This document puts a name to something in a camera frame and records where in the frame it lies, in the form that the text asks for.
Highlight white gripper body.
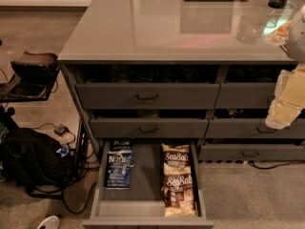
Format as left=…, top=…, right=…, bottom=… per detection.
left=265, top=20, right=292, bottom=46

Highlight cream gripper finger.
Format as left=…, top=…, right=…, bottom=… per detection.
left=265, top=100, right=301, bottom=130
left=274, top=63, right=305, bottom=109

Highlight blue chip bag front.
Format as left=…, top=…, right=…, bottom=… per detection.
left=104, top=151, right=133, bottom=190

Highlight blue chip bag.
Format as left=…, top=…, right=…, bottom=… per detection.
left=111, top=139, right=132, bottom=151
left=104, top=151, right=133, bottom=190

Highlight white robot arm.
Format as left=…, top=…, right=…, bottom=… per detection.
left=265, top=5, right=305, bottom=130

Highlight top right drawer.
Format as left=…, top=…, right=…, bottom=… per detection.
left=215, top=82, right=275, bottom=109

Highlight middle right drawer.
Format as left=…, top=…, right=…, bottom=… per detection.
left=206, top=118, right=305, bottom=139

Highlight bottom right drawer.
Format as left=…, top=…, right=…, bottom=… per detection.
left=198, top=144, right=305, bottom=161

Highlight brown sea salt bag rear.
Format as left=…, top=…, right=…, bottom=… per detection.
left=162, top=144, right=191, bottom=176

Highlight brown sea salt bag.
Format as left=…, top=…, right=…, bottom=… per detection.
left=162, top=144, right=191, bottom=176
left=162, top=174, right=196, bottom=217

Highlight brown sea salt bag front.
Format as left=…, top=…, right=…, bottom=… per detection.
left=162, top=174, right=196, bottom=217

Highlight grey drawer cabinet counter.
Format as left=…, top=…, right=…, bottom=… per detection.
left=60, top=0, right=305, bottom=156

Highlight open bottom left drawer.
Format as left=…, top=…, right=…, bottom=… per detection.
left=83, top=139, right=214, bottom=229

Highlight blue chip bag rear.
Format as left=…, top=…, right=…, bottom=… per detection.
left=111, top=139, right=132, bottom=151

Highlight middle left drawer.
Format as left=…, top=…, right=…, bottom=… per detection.
left=90, top=118, right=208, bottom=138

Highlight top left drawer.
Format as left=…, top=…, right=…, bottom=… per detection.
left=75, top=83, right=219, bottom=110

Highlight black power adapter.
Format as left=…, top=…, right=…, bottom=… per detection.
left=53, top=124, right=68, bottom=136

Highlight black office chair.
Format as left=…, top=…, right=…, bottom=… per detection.
left=0, top=52, right=59, bottom=103

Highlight white shoe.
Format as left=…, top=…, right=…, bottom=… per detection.
left=36, top=216, right=59, bottom=229

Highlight black backpack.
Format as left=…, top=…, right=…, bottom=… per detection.
left=1, top=128, right=73, bottom=196

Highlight black floor cables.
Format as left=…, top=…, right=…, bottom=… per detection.
left=27, top=121, right=100, bottom=216

